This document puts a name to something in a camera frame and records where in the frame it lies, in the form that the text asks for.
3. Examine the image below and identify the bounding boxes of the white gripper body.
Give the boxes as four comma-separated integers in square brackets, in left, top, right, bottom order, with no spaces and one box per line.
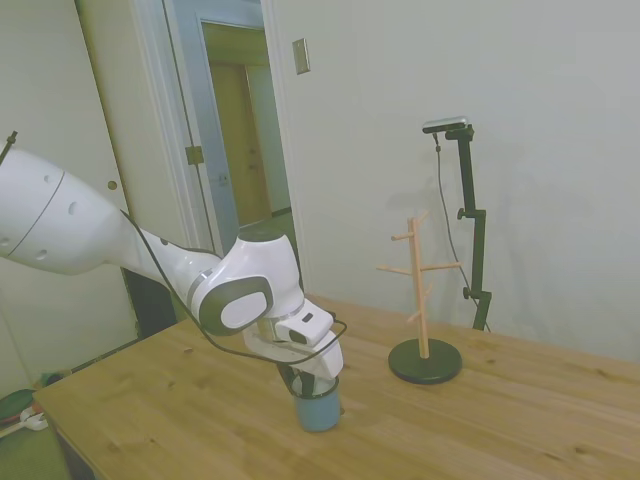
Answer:
[243,320,346,380]

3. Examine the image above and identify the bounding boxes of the blue enamel mug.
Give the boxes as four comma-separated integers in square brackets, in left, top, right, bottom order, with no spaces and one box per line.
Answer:
[292,377,343,434]

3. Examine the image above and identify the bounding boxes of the wooden mug tree black base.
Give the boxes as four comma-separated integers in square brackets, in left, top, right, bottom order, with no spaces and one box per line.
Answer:
[375,209,464,386]

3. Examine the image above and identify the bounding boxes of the black box on floor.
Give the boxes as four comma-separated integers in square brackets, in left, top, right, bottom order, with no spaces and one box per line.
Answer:
[122,267,179,344]

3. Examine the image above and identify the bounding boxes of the wooden hallway door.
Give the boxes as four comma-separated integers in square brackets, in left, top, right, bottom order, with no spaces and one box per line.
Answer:
[208,60,274,227]

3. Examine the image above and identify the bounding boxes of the grey open door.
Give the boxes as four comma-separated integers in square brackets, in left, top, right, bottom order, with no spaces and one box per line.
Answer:
[162,0,247,261]

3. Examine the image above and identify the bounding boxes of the white object on floor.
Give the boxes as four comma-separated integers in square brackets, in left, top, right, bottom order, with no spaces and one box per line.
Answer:
[19,407,49,432]

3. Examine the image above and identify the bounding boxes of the green object on floor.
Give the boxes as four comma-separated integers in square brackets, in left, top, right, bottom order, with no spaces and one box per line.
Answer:
[0,388,36,421]

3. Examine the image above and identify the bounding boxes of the white closet door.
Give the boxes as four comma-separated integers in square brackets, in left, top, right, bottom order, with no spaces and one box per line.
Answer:
[0,0,137,389]

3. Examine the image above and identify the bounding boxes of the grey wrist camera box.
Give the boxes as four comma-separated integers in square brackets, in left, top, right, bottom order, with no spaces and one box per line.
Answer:
[273,304,337,347]

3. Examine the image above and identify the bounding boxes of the black camera stand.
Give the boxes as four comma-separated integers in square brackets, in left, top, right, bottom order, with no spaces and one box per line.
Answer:
[443,125,493,332]

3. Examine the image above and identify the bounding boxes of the grey camera on stand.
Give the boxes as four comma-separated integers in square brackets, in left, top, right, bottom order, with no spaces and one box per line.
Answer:
[422,115,471,135]

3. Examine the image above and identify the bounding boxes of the metal wall switch plate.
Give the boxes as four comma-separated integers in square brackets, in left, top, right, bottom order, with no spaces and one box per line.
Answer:
[292,37,311,76]

